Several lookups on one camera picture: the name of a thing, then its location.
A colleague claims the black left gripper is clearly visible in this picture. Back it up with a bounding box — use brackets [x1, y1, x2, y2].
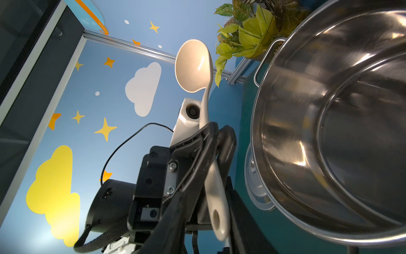
[127, 146, 173, 234]

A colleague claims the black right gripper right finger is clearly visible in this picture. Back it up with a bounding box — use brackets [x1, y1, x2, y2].
[217, 126, 278, 254]

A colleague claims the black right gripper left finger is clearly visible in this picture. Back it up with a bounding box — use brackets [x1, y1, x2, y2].
[138, 122, 219, 254]

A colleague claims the steel pot lid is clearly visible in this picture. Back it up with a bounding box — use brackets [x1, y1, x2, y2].
[244, 144, 276, 212]

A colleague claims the beige plastic ladle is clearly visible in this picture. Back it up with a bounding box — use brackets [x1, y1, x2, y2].
[175, 39, 230, 241]

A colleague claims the stainless steel stock pot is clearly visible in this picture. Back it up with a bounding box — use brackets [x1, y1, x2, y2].
[251, 1, 406, 248]

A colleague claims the green potted plant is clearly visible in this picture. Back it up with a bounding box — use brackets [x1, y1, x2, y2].
[215, 1, 310, 86]

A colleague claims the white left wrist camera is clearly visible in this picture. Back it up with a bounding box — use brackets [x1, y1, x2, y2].
[170, 98, 201, 147]

